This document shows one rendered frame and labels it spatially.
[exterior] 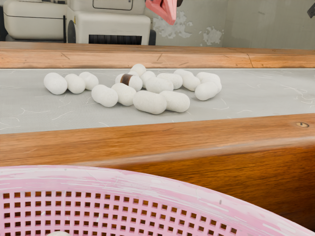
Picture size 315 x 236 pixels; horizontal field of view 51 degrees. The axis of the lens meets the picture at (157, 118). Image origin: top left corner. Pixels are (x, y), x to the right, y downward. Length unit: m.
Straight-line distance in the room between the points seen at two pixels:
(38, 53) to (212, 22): 2.48
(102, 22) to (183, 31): 1.86
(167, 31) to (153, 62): 2.15
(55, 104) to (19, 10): 0.89
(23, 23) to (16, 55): 0.70
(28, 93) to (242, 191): 0.26
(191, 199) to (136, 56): 0.43
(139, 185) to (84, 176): 0.03
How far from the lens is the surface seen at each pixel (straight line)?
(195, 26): 2.85
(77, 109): 0.34
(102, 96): 0.34
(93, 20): 0.97
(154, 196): 0.16
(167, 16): 0.58
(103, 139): 0.21
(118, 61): 0.55
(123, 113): 0.34
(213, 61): 0.63
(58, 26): 1.25
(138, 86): 0.40
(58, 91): 0.38
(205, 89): 0.39
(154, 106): 0.33
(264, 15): 2.68
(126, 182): 0.16
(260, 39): 2.68
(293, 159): 0.25
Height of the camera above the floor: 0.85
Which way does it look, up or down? 19 degrees down
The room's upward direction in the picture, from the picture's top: 5 degrees clockwise
